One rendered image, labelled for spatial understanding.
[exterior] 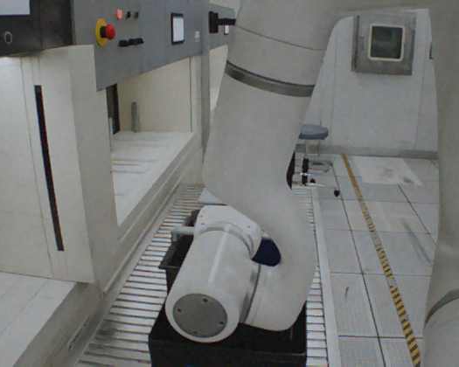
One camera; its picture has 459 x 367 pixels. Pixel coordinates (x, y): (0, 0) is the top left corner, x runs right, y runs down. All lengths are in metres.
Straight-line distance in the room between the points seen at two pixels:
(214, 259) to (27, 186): 0.60
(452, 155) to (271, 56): 0.18
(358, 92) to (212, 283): 4.61
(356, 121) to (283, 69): 4.68
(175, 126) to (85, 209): 1.47
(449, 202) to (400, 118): 4.76
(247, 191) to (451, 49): 0.23
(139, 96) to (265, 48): 2.04
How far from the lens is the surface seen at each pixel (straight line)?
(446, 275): 0.51
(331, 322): 1.10
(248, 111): 0.40
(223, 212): 0.67
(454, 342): 0.45
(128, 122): 2.45
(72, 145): 0.93
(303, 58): 0.39
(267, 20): 0.38
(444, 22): 0.44
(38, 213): 1.03
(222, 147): 0.42
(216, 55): 3.80
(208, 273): 0.49
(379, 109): 5.08
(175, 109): 2.36
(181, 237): 0.82
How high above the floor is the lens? 1.44
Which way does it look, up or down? 21 degrees down
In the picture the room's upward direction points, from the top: straight up
